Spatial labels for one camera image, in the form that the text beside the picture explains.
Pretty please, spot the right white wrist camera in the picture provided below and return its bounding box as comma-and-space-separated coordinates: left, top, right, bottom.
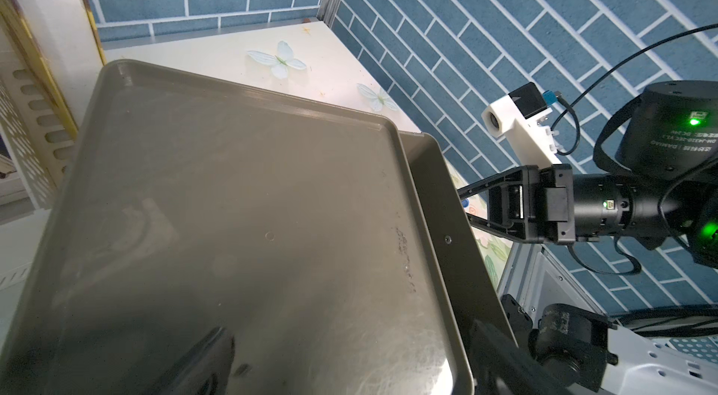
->
482, 82, 561, 168

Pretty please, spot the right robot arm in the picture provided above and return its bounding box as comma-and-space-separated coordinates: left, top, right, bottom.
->
458, 80, 717, 394

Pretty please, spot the olive drawer cabinet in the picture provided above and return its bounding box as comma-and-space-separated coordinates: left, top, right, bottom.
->
1, 60, 474, 394

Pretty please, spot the olive top drawer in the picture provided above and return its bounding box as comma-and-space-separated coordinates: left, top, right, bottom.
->
399, 132, 515, 345

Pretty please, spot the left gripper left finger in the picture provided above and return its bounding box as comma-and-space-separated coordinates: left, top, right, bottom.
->
144, 327, 236, 395

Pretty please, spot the white file organizer rack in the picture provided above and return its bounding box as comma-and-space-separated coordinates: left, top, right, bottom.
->
1, 34, 74, 223

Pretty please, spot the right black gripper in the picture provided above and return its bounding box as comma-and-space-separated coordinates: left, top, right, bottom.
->
457, 164, 634, 244

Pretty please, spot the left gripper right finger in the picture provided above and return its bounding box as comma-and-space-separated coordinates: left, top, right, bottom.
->
469, 320, 567, 394

